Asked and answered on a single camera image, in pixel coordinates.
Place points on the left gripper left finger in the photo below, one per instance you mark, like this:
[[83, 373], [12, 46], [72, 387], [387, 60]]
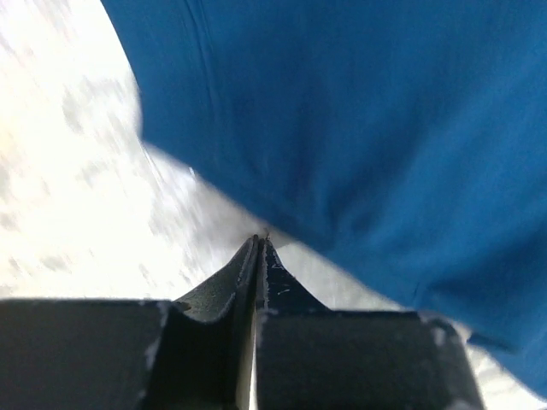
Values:
[[190, 353]]

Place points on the blue t shirt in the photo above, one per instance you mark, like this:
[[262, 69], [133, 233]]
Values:
[[404, 141]]

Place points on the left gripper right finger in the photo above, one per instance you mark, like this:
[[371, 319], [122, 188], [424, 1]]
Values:
[[311, 357]]

